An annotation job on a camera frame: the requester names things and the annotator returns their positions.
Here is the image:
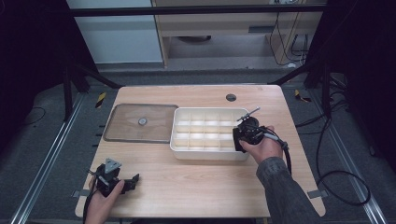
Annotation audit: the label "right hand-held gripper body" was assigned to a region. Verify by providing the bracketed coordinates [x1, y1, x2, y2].
[233, 106, 266, 147]

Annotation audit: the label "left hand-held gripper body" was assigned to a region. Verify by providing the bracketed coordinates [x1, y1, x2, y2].
[88, 158, 123, 198]

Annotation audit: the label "white compartment storage box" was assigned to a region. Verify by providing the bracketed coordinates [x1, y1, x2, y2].
[169, 106, 255, 161]

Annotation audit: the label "person's right hand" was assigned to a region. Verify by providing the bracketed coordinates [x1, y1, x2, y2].
[238, 124, 285, 165]

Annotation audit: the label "person's left hand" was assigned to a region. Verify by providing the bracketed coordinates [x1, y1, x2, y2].
[84, 178, 126, 224]

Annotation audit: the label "transparent box lid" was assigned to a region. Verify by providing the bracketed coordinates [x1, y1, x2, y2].
[103, 103, 179, 145]

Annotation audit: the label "yellow black striped tape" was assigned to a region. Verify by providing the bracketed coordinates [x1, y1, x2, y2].
[293, 89, 313, 104]
[94, 91, 107, 110]

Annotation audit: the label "black metal stand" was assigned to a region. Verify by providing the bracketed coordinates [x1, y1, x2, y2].
[267, 60, 333, 117]
[61, 60, 124, 123]

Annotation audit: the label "light wooden desk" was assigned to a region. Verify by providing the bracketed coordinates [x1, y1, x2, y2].
[150, 0, 324, 67]

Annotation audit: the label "dark curtain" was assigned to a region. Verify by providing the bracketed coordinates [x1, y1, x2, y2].
[311, 0, 396, 172]
[0, 0, 76, 153]

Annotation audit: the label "white cabinet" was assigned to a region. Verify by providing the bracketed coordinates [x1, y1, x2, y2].
[65, 0, 164, 65]

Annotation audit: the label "grey table bracket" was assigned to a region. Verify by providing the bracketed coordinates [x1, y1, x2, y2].
[71, 189, 94, 199]
[306, 189, 329, 200]

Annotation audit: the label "left hand-held gripper cable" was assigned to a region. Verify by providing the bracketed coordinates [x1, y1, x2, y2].
[82, 169, 101, 224]

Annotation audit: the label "hand-held gripper cable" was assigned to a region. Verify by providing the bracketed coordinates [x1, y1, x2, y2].
[253, 124, 293, 175]
[82, 169, 101, 224]

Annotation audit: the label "right hand-held gripper cable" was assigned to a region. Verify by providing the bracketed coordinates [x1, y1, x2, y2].
[253, 124, 293, 175]

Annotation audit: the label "aluminium floor rail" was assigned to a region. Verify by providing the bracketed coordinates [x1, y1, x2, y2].
[8, 92, 86, 224]
[310, 89, 389, 224]

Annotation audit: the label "black hanging desk cables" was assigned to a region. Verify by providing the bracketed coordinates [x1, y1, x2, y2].
[268, 11, 310, 67]

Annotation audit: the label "thin black floor cable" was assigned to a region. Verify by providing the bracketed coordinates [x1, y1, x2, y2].
[25, 105, 47, 126]

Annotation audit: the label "black looped floor cable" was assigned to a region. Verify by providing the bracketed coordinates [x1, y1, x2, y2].
[315, 116, 373, 207]

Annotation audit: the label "black horizontal frame bar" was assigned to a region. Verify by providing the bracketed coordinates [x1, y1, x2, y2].
[66, 4, 329, 18]

